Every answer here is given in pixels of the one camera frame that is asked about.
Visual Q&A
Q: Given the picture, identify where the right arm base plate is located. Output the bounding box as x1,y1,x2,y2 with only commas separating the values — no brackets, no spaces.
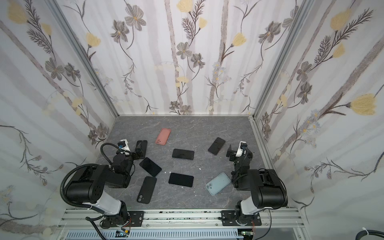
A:
220,210,262,227

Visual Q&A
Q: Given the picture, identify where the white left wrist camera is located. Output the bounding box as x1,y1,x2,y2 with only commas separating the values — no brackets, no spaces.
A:
118,139,131,152

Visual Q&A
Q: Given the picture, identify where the black phone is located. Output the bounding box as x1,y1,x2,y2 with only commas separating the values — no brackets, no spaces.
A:
208,137,226,156
139,158,162,177
169,173,194,188
172,149,195,160

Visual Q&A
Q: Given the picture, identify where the aluminium mounting rail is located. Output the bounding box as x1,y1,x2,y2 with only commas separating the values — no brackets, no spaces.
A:
55,207,305,232

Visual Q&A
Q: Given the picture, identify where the black cable bottom right corner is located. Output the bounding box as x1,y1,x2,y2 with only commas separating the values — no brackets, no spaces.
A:
355,227,384,240

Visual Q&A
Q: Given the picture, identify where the black phone case front left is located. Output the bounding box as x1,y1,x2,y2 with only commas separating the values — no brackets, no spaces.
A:
137,176,157,204

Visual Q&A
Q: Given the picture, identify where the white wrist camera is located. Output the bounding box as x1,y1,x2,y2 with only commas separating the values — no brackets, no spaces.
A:
236,141,248,157
118,139,131,152

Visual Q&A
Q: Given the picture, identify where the black phone case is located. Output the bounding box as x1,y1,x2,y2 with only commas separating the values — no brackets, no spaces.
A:
135,140,148,160
137,176,157,204

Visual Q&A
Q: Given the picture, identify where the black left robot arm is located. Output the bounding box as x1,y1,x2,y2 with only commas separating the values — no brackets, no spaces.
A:
60,140,148,229

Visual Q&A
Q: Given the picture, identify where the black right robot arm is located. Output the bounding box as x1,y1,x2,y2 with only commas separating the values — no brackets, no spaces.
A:
222,142,288,226

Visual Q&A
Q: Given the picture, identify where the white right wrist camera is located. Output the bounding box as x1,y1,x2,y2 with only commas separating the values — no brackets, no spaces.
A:
236,141,248,157

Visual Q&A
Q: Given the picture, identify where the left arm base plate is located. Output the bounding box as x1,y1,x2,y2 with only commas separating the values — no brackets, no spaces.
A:
100,210,145,228

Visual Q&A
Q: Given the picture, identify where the white slotted cable duct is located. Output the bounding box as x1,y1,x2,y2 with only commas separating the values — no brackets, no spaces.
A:
64,228,244,240

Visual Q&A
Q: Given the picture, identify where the small green circuit board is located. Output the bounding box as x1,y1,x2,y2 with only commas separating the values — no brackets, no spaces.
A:
115,230,130,238

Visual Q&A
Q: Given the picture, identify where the pink phone case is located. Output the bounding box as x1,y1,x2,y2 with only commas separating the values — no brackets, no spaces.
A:
155,128,171,146

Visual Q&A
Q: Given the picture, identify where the light blue phone case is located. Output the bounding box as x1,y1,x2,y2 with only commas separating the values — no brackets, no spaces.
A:
205,173,231,196

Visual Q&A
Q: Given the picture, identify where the black phone case far left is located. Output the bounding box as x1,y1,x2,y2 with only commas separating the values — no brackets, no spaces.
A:
135,140,148,160

